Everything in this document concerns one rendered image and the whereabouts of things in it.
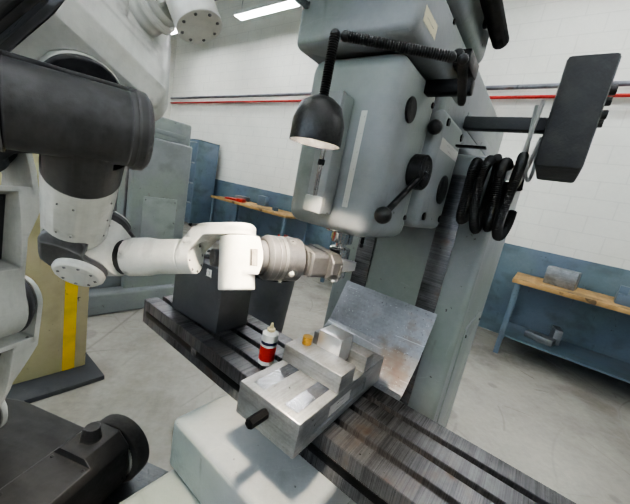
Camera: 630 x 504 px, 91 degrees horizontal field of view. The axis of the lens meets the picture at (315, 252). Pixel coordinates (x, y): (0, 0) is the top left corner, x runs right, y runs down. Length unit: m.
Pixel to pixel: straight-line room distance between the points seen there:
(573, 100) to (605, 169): 4.06
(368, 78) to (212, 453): 0.75
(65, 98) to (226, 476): 0.62
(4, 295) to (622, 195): 4.94
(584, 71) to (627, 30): 4.48
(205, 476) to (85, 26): 0.74
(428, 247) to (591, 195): 3.93
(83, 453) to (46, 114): 0.89
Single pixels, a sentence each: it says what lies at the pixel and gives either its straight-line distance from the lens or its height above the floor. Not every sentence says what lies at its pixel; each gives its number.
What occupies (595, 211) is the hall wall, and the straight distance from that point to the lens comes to 4.81.
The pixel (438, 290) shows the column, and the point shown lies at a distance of 0.99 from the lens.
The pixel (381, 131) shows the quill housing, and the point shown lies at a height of 1.50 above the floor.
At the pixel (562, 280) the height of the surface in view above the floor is 0.96.
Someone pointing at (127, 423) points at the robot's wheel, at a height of 0.60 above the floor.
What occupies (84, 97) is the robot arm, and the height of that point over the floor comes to 1.43.
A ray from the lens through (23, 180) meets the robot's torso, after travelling 0.88.
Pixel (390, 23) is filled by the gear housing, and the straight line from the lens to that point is 0.60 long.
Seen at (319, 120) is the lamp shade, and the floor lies 1.46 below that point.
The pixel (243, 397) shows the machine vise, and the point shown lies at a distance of 0.66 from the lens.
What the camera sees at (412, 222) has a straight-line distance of 0.73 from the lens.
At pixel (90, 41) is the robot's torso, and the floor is 1.50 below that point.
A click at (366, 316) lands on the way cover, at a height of 1.01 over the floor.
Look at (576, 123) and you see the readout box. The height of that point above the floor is 1.60.
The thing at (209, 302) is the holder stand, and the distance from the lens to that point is 0.94.
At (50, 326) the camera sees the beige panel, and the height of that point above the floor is 0.34.
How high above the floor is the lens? 1.38
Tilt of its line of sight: 11 degrees down
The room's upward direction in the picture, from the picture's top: 11 degrees clockwise
